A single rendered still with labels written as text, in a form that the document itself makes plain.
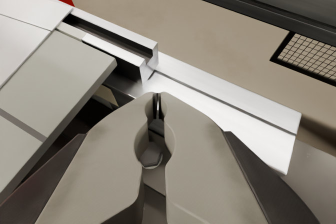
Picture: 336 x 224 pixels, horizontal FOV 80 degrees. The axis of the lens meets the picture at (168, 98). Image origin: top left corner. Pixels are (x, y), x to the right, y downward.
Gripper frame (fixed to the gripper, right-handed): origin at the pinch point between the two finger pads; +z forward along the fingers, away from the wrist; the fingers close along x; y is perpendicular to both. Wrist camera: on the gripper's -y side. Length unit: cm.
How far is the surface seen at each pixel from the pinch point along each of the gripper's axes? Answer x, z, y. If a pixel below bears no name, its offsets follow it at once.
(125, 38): -3.0, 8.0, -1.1
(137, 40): -1.8, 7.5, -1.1
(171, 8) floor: 8, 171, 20
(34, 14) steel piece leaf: -11.4, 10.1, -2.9
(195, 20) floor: 27, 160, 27
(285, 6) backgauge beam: 19.3, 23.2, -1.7
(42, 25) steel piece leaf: -10.3, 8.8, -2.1
